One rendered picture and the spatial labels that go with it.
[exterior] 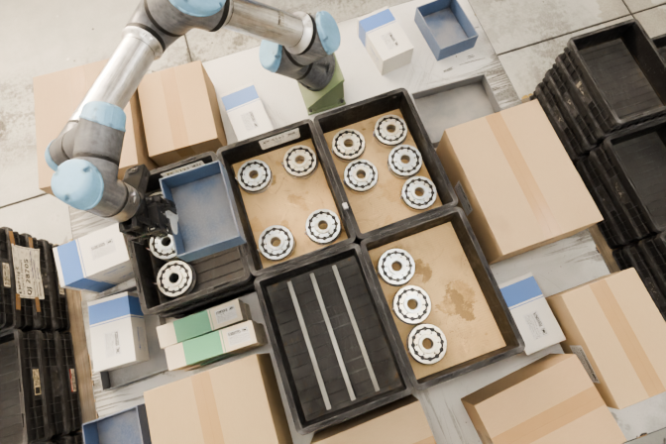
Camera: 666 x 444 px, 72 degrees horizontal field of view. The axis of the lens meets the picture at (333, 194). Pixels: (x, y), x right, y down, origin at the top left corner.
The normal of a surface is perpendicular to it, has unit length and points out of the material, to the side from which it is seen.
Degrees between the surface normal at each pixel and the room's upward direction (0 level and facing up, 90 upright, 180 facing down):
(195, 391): 0
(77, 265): 0
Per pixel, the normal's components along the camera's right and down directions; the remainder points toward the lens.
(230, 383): -0.04, -0.32
